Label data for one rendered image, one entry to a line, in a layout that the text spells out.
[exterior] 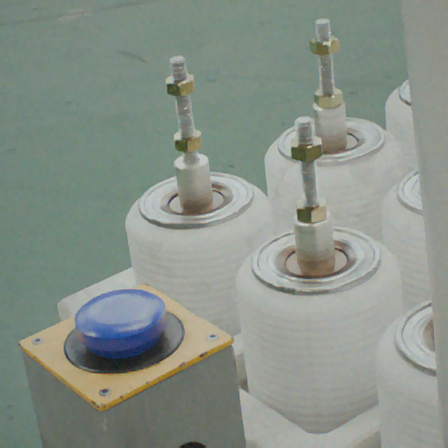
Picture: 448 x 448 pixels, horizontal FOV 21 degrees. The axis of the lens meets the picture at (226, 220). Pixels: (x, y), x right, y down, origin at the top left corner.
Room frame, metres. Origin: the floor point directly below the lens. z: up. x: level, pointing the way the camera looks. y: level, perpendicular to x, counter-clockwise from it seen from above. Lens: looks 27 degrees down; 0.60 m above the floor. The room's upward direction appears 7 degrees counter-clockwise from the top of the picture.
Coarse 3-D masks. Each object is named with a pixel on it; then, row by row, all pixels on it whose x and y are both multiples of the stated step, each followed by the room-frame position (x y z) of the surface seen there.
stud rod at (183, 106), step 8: (176, 64) 0.71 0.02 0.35; (184, 64) 0.71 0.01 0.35; (176, 72) 0.71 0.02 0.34; (184, 72) 0.71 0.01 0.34; (176, 80) 0.71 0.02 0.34; (176, 96) 0.71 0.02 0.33; (184, 96) 0.71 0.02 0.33; (176, 104) 0.71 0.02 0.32; (184, 104) 0.71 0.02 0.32; (184, 112) 0.71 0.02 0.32; (184, 120) 0.71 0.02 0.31; (192, 120) 0.71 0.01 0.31; (184, 128) 0.71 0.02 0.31; (192, 128) 0.71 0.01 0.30; (184, 136) 0.71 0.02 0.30; (192, 136) 0.71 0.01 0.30; (184, 152) 0.71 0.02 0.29; (192, 152) 0.71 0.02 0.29; (184, 160) 0.71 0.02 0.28; (192, 160) 0.71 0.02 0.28
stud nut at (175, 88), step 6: (168, 78) 0.72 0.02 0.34; (192, 78) 0.71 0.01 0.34; (168, 84) 0.71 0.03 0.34; (174, 84) 0.71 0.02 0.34; (180, 84) 0.71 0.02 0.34; (186, 84) 0.71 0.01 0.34; (192, 84) 0.71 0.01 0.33; (168, 90) 0.71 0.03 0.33; (174, 90) 0.71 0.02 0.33; (180, 90) 0.71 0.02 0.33; (186, 90) 0.71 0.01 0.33; (192, 90) 0.71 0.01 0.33
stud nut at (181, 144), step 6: (198, 132) 0.72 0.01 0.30; (174, 138) 0.71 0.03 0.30; (180, 138) 0.71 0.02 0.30; (186, 138) 0.71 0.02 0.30; (192, 138) 0.71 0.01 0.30; (198, 138) 0.71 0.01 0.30; (180, 144) 0.71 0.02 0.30; (186, 144) 0.71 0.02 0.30; (192, 144) 0.71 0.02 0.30; (198, 144) 0.71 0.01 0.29; (180, 150) 0.71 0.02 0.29; (186, 150) 0.71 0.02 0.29; (192, 150) 0.71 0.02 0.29
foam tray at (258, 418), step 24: (96, 288) 0.74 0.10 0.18; (120, 288) 0.74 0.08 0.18; (72, 312) 0.72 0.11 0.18; (240, 336) 0.66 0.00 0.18; (240, 360) 0.64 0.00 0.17; (240, 384) 0.64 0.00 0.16; (264, 408) 0.58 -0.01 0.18; (264, 432) 0.56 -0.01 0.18; (288, 432) 0.56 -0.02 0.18; (336, 432) 0.55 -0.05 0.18; (360, 432) 0.55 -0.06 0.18
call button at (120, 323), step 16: (96, 304) 0.47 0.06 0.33; (112, 304) 0.46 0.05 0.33; (128, 304) 0.46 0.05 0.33; (144, 304) 0.46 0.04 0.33; (160, 304) 0.46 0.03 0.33; (80, 320) 0.45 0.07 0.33; (96, 320) 0.45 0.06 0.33; (112, 320) 0.45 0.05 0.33; (128, 320) 0.45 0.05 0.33; (144, 320) 0.45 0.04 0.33; (160, 320) 0.45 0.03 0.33; (80, 336) 0.45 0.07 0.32; (96, 336) 0.44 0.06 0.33; (112, 336) 0.44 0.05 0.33; (128, 336) 0.44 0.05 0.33; (144, 336) 0.44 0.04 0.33; (96, 352) 0.45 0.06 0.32; (112, 352) 0.44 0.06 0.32; (128, 352) 0.44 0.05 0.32
